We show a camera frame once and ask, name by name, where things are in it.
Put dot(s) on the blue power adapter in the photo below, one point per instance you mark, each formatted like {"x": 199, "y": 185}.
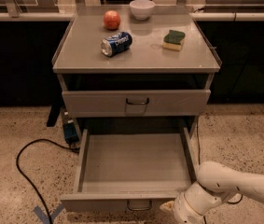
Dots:
{"x": 69, "y": 132}

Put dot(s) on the grey top drawer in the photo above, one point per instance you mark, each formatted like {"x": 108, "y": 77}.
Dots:
{"x": 149, "y": 103}

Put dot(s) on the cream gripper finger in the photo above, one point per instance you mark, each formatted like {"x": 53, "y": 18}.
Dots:
{"x": 167, "y": 207}

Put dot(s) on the grey drawer cabinet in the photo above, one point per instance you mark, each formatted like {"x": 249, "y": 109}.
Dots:
{"x": 146, "y": 65}

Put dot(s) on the red apple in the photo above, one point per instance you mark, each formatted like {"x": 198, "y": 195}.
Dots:
{"x": 111, "y": 20}

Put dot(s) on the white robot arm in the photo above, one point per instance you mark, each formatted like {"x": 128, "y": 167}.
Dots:
{"x": 216, "y": 184}

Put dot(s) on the white bowl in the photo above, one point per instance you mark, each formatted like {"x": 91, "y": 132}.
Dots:
{"x": 142, "y": 9}

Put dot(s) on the blue pepsi can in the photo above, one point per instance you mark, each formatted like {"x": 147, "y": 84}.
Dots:
{"x": 116, "y": 44}

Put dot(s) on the grey drawer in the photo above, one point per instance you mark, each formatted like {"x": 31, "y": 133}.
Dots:
{"x": 134, "y": 172}
{"x": 149, "y": 103}

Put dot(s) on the green yellow sponge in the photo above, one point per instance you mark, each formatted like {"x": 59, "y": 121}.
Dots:
{"x": 174, "y": 40}

